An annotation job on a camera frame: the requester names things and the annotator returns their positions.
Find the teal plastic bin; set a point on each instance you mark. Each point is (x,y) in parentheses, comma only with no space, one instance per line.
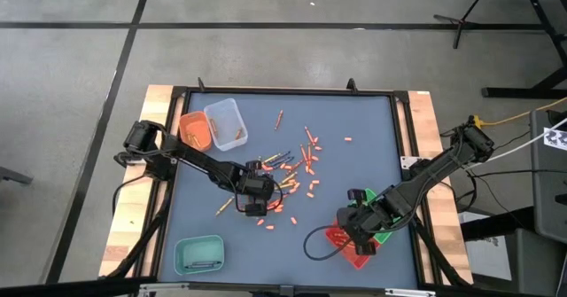
(199,248)

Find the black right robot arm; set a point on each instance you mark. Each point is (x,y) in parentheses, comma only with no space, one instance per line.
(425,173)

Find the black and white marker tag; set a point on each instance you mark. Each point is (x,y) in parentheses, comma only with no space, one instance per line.
(556,139)

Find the black tripod stand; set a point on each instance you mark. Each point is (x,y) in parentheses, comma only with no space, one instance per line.
(460,22)

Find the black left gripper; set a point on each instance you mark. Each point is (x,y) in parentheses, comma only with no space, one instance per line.
(259,187)

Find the black floor beam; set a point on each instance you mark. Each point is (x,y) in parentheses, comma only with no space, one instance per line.
(496,224)

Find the clear plastic bin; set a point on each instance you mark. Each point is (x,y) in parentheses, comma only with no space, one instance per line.
(228,124)

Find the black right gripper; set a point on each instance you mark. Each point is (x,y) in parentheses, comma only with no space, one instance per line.
(356,221)

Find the grey floor box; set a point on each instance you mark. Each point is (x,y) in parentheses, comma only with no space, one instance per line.
(531,266)

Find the orange crayon red tip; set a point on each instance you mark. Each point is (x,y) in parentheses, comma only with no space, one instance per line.
(296,166)

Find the black table frame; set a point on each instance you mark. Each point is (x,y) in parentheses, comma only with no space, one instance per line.
(288,91)

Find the silver aluminium bar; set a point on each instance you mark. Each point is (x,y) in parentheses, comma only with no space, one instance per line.
(164,286)

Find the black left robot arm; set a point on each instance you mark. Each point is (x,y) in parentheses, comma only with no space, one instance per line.
(199,161)

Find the green plastic bin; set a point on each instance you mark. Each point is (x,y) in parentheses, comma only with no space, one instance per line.
(372,197)

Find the black floor stand frame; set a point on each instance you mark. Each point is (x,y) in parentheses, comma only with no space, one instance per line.
(522,92)

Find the orange plastic bin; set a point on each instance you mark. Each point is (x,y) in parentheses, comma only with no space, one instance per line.
(197,124)

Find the grey-blue table mat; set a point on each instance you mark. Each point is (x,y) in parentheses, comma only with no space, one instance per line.
(288,252)

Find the grey furniture leg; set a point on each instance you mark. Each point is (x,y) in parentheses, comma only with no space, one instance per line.
(13,176)

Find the dark grey cabinet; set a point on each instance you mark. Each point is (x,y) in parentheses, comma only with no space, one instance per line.
(549,190)

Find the red plastic bin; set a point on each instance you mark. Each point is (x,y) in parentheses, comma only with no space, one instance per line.
(350,260)

